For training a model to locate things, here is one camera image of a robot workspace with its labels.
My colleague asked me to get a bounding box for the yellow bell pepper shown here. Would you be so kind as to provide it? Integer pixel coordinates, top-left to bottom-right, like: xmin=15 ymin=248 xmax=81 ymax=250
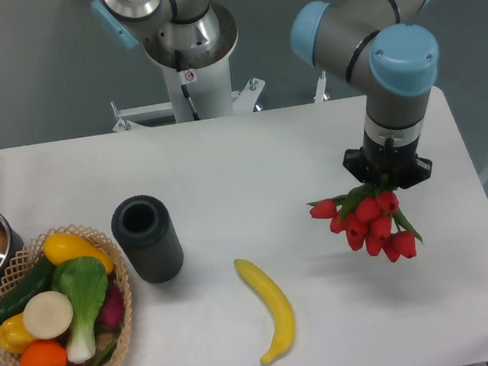
xmin=0 ymin=313 xmax=37 ymax=355

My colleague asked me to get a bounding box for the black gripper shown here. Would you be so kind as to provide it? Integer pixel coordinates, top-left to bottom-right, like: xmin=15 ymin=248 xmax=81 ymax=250
xmin=343 ymin=145 xmax=433 ymax=189

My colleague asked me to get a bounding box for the white round radish slice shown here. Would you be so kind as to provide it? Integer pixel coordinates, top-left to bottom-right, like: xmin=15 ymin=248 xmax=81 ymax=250
xmin=22 ymin=290 xmax=73 ymax=340

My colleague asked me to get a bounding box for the yellow banana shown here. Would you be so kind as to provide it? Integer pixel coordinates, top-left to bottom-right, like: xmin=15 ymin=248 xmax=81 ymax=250
xmin=233 ymin=258 xmax=296 ymax=366

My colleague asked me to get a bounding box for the orange fruit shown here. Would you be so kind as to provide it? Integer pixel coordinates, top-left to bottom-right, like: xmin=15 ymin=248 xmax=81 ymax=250
xmin=19 ymin=340 xmax=68 ymax=366

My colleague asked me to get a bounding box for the green cucumber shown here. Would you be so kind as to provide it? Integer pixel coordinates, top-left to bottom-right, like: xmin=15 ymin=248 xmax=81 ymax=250
xmin=0 ymin=257 xmax=56 ymax=325

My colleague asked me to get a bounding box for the yellow squash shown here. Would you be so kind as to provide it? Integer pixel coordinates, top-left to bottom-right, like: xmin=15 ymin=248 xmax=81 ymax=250
xmin=42 ymin=233 xmax=114 ymax=275

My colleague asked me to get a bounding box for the red tulip bouquet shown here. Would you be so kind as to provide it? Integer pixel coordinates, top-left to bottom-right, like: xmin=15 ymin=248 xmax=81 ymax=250
xmin=309 ymin=183 xmax=423 ymax=262

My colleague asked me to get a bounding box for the green bok choy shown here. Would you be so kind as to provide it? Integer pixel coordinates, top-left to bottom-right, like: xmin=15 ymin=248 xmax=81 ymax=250
xmin=52 ymin=256 xmax=108 ymax=363

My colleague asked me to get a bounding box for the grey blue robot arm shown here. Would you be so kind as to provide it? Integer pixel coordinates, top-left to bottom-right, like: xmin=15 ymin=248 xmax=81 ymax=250
xmin=91 ymin=0 xmax=439 ymax=189

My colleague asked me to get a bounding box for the dark grey ribbed vase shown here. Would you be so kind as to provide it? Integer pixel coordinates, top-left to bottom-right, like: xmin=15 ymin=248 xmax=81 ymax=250
xmin=111 ymin=195 xmax=184 ymax=284

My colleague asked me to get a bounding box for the white clamp bracket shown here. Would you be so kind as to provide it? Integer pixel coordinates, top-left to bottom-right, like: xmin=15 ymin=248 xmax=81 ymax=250
xmin=313 ymin=71 xmax=330 ymax=103

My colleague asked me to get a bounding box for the woven wicker basket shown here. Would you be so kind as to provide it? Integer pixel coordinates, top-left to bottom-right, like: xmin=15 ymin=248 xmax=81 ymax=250
xmin=0 ymin=225 xmax=133 ymax=366

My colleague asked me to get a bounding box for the purple sweet potato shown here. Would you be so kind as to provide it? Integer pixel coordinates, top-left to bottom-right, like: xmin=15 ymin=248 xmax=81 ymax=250
xmin=98 ymin=280 xmax=125 ymax=328

